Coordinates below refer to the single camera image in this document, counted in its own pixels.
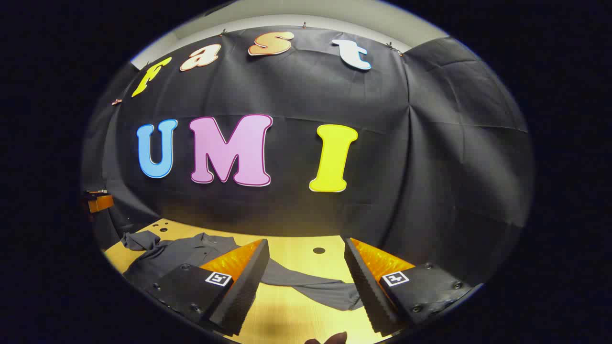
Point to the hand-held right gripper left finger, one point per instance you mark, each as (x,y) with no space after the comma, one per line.
(248,286)

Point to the black backdrop cloth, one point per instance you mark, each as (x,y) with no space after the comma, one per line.
(392,143)

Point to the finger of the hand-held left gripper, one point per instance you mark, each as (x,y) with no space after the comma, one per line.
(100,203)

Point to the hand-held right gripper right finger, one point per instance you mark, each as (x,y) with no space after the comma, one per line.
(368,286)

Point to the gray shirt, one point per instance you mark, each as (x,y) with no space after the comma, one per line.
(181,253)

